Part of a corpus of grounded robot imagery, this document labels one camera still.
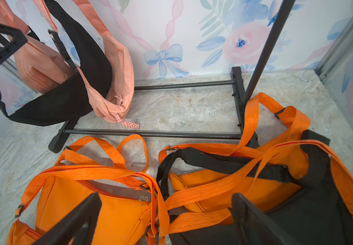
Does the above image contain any black strap bag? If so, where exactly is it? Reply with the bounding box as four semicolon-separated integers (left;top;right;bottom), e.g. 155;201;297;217
155;129;353;245

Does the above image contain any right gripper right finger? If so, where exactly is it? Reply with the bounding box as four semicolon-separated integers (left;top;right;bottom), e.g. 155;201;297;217
228;193;299;245

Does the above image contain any black metal clothes rack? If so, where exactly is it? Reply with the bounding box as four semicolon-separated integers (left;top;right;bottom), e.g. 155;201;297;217
48;0;295;153

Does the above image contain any pink bag far left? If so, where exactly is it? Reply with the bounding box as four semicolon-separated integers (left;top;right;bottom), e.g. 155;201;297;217
0;1;74;94

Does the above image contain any orange bag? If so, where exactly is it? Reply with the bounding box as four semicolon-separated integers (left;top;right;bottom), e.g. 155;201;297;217
158;92;353;245
7;135;170;245

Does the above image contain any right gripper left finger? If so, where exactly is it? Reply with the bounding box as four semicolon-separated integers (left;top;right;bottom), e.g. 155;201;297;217
34;193;102;245

